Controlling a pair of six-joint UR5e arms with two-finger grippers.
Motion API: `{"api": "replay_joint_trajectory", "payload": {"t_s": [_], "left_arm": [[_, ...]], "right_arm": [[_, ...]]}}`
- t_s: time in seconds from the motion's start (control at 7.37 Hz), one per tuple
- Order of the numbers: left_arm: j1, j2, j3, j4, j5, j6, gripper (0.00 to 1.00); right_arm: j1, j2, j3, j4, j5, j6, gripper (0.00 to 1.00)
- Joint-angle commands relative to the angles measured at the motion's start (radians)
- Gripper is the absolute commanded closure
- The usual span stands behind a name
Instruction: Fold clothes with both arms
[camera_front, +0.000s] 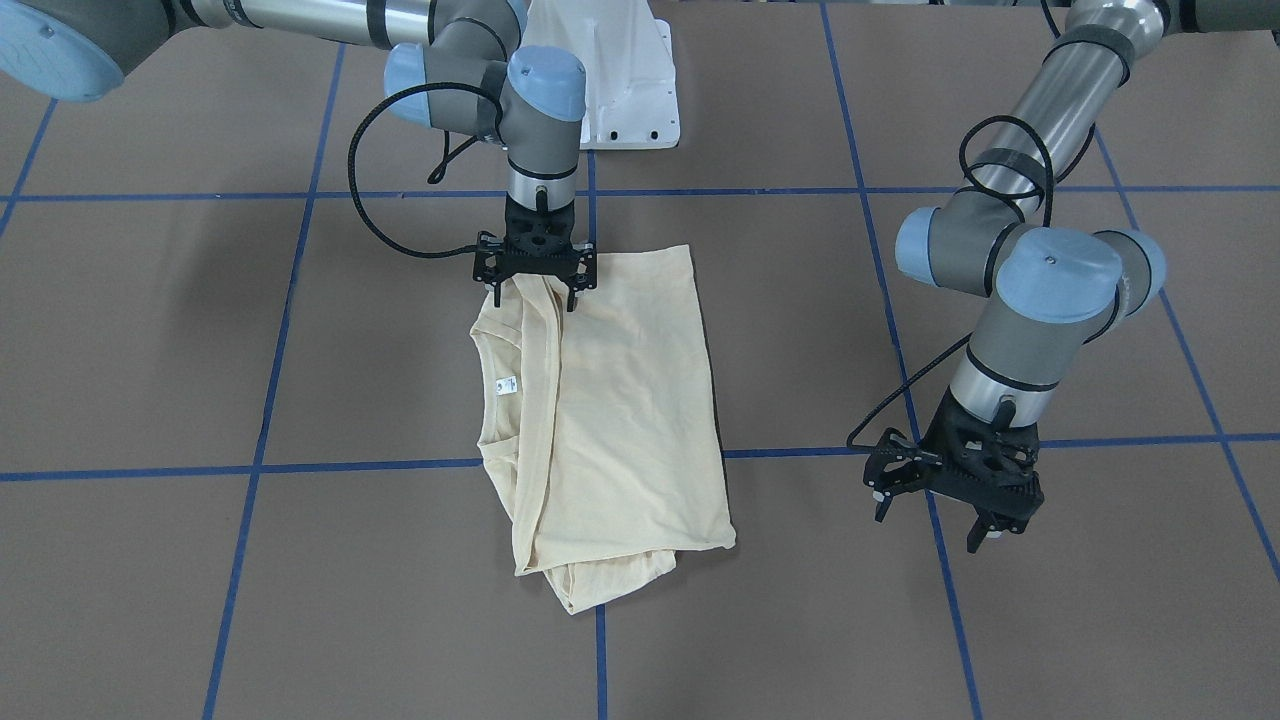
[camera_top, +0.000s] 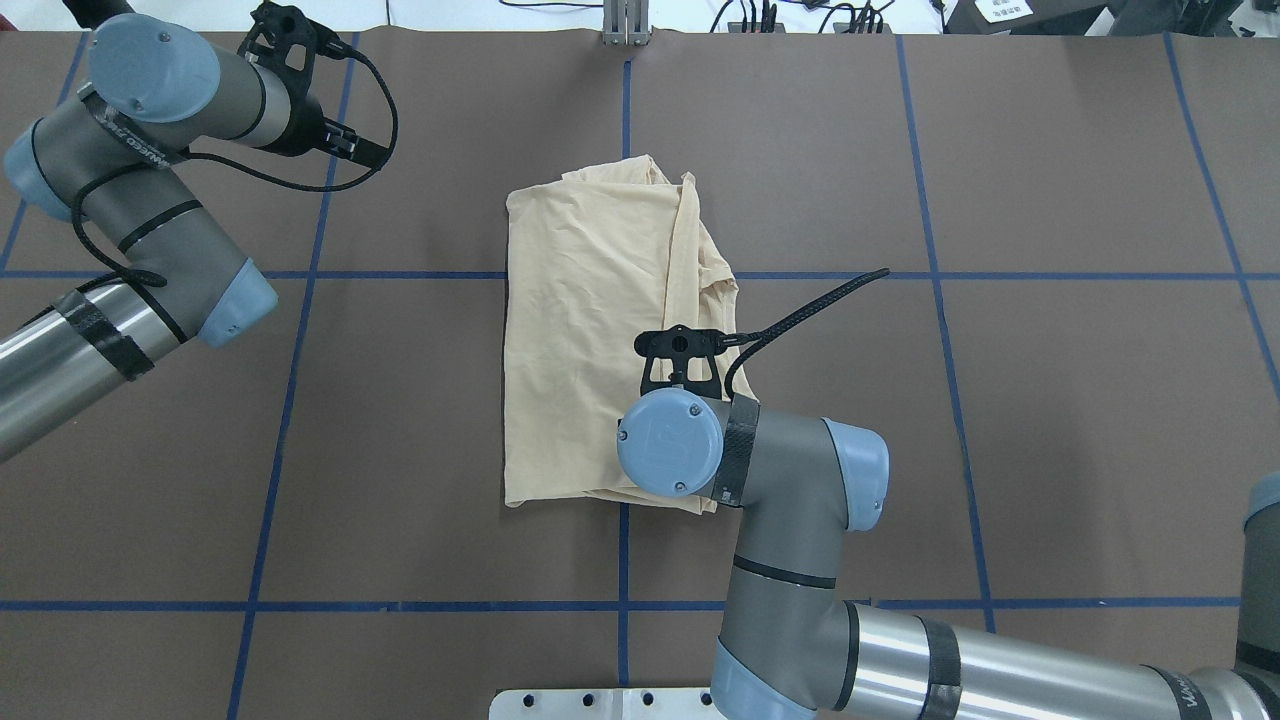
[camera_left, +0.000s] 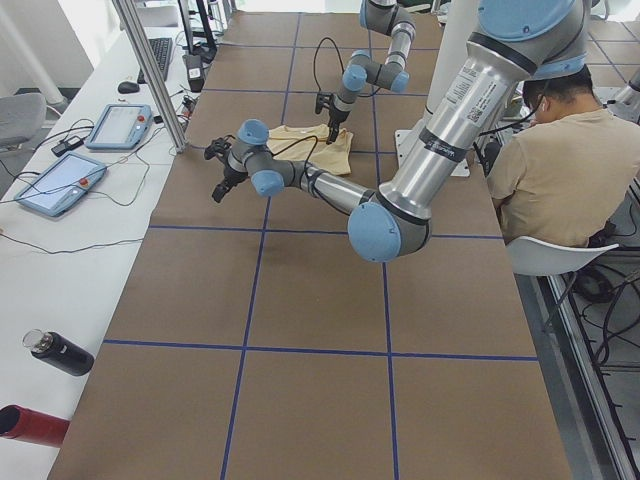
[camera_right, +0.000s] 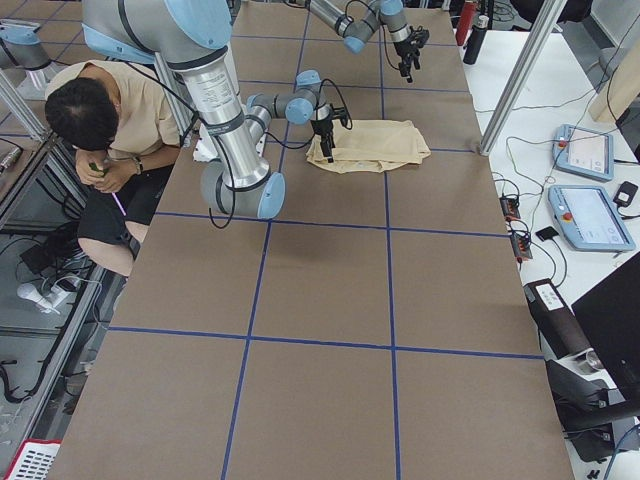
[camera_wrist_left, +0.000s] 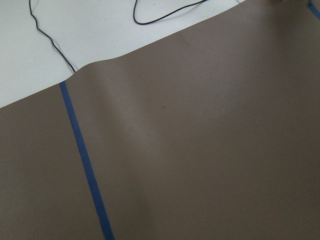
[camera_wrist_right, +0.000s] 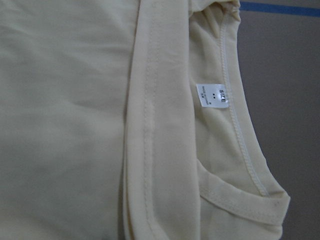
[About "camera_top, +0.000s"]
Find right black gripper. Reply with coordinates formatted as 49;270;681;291
634;324;730;398

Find black cardboard box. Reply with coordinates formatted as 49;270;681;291
943;1;1108;36

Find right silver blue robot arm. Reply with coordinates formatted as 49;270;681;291
748;316;1277;670

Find aluminium frame post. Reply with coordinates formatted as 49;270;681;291
602;0;652;47

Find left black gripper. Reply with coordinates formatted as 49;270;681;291
238;3;393;170

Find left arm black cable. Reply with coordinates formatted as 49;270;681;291
72;35;401;291

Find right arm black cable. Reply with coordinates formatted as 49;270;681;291
722;266;891;401

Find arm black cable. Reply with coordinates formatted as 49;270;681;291
72;35;401;291
722;266;891;401

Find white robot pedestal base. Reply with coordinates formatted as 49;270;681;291
488;687;724;719

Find cream long-sleeve printed shirt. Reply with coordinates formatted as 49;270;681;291
503;155;739;515

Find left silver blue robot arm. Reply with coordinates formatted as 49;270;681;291
1;1;396;460

